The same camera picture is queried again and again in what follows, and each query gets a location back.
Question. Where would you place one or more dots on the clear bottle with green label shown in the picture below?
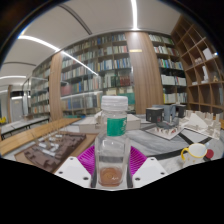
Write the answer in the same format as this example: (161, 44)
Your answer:
(112, 150)

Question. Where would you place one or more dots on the straight ceiling light strip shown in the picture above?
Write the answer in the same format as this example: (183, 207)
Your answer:
(134, 13)

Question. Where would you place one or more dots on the flat round red coaster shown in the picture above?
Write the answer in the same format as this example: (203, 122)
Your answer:
(210, 154)

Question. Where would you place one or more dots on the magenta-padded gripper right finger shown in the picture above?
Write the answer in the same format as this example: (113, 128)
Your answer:
(148, 170)

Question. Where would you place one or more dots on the tall bookshelf wall with books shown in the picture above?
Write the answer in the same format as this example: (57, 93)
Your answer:
(100, 73)

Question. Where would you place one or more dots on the wooden cubby shelf unit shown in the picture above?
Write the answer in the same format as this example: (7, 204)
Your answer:
(203, 76)

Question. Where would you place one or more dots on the long white architectural model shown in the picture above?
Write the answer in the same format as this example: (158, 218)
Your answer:
(88, 125)

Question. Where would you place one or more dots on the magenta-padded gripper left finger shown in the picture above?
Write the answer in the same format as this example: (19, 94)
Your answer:
(75, 170)

